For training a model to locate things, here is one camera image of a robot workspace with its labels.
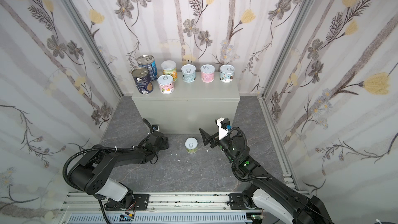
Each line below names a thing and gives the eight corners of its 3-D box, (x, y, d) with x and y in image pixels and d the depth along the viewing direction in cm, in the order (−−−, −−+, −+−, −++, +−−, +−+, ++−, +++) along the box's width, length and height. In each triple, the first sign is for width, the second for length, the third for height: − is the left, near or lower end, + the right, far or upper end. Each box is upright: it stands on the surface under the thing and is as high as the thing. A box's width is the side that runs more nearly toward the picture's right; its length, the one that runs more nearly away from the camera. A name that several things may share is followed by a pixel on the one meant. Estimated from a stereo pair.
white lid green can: (185, 153, 92) (184, 149, 88) (185, 141, 97) (185, 137, 93) (197, 153, 93) (197, 149, 88) (197, 142, 98) (197, 137, 93)
